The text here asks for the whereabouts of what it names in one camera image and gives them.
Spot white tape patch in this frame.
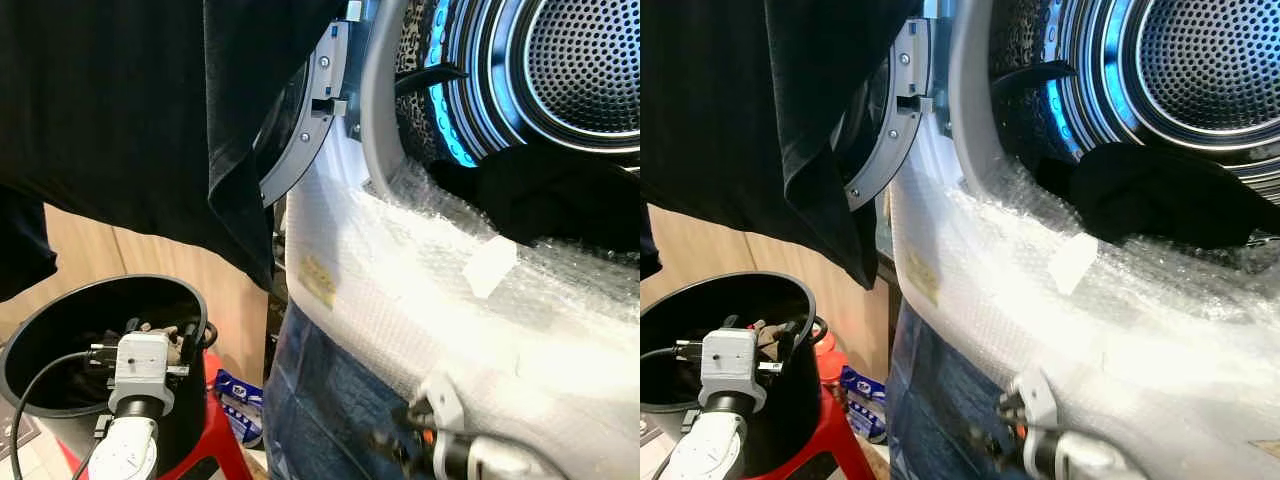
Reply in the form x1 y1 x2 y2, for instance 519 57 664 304
1047 232 1099 296
463 237 519 299

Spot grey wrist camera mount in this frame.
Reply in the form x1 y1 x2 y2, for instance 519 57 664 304
418 373 467 433
698 328 769 413
1010 368 1061 431
107 331 174 417

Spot white front-load washing machine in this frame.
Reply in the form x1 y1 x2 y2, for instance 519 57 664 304
880 0 1280 480
265 0 641 480

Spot yellow warning label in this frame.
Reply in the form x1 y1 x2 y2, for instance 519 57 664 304
907 255 941 306
298 255 338 309

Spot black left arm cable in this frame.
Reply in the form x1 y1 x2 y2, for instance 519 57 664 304
640 340 701 363
10 343 119 480

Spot perforated steel washer drum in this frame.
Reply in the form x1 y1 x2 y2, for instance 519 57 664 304
990 0 1280 177
395 0 641 173

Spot clear bubble wrap sheet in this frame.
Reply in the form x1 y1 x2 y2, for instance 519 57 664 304
285 155 641 480
890 155 1280 480

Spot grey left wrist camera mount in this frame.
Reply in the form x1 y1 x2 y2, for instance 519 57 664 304
107 331 174 417
698 328 769 413

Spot large black hanging garment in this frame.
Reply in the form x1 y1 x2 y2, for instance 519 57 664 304
0 0 347 301
640 0 923 291

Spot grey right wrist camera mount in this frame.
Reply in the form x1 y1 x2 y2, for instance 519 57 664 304
418 373 467 433
1010 368 1061 431

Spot blue white package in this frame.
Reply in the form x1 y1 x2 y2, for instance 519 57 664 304
840 365 889 443
213 368 267 446

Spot grey round washer door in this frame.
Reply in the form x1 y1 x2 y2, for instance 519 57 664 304
845 18 936 211
255 20 353 211

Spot black drum paddle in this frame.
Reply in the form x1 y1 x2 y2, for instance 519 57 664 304
993 60 1079 96
395 62 469 98

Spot blue denim cloth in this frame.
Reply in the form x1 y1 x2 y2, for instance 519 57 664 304
262 300 431 480
885 300 1031 480

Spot crumpled black garment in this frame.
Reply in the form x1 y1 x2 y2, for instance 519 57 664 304
1035 143 1280 251
428 143 641 253

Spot red stool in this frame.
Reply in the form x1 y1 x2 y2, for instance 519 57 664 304
755 375 871 480
60 375 253 480

